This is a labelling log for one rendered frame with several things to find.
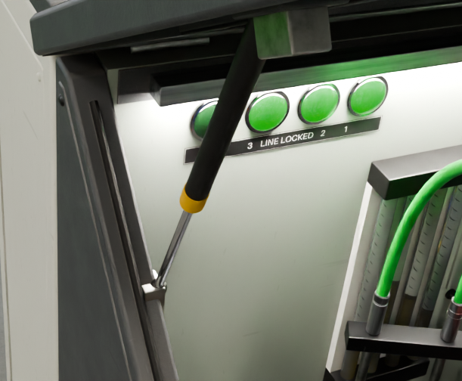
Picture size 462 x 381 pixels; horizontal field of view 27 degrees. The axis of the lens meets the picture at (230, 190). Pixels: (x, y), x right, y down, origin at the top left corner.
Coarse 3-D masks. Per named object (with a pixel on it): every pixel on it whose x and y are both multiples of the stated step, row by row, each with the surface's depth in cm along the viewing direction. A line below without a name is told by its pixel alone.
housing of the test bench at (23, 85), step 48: (0, 0) 103; (48, 0) 85; (0, 48) 108; (0, 96) 113; (48, 96) 91; (0, 144) 119; (48, 144) 94; (0, 192) 123; (48, 192) 98; (0, 240) 130; (48, 240) 102; (48, 288) 106; (48, 336) 111
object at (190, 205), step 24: (240, 48) 54; (240, 72) 55; (240, 96) 57; (216, 120) 59; (216, 144) 61; (192, 168) 66; (216, 168) 64; (192, 192) 67; (168, 264) 78; (144, 288) 82
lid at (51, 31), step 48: (96, 0) 65; (144, 0) 57; (192, 0) 50; (240, 0) 45; (288, 0) 41; (336, 0) 47; (384, 0) 76; (432, 0) 78; (48, 48) 80; (96, 48) 80; (144, 48) 88; (288, 48) 47
